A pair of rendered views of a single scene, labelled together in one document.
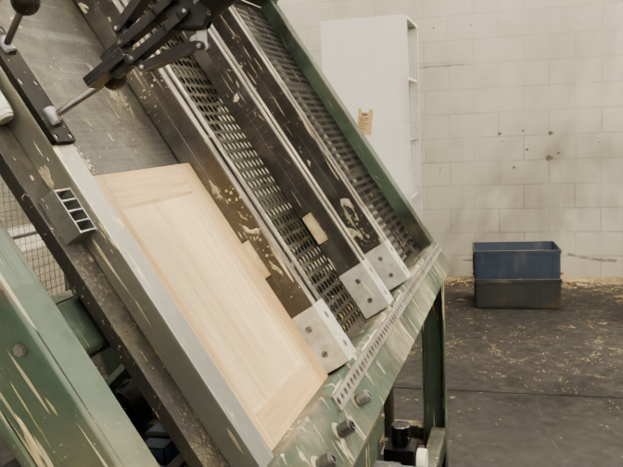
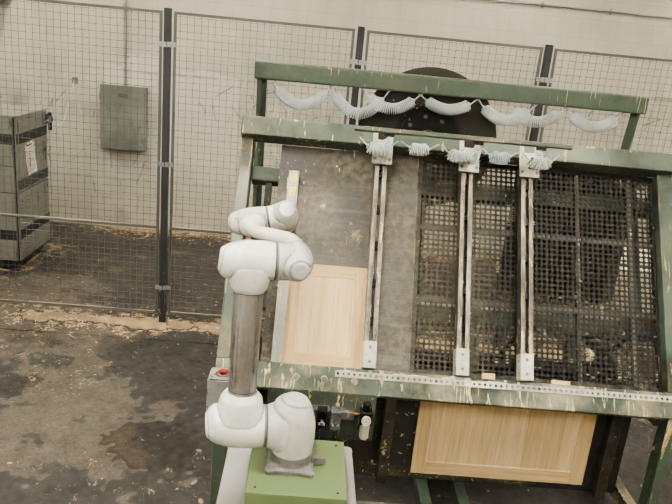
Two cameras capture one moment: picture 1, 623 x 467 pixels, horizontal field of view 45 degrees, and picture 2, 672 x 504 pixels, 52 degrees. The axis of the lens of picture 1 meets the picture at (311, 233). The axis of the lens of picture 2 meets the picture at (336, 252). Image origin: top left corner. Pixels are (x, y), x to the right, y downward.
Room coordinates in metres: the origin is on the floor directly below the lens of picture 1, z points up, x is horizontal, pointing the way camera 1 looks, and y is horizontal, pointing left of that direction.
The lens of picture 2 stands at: (0.29, -2.76, 2.35)
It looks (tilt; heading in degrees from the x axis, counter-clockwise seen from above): 17 degrees down; 72
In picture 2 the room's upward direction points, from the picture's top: 5 degrees clockwise
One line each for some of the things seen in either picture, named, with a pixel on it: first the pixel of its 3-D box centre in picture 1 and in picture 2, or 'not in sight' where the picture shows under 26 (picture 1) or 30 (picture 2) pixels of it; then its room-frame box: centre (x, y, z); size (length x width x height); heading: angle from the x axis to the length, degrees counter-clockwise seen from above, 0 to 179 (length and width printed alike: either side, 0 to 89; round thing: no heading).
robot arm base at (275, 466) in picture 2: not in sight; (296, 455); (0.92, -0.60, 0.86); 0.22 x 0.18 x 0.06; 164
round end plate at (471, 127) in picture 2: not in sight; (427, 139); (1.97, 0.89, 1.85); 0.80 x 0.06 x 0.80; 164
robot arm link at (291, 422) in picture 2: not in sight; (291, 422); (0.89, -0.60, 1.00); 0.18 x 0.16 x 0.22; 172
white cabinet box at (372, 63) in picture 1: (375, 170); not in sight; (5.38, -0.48, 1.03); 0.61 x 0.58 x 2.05; 165
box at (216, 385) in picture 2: not in sight; (222, 392); (0.72, -0.07, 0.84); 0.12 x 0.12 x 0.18; 74
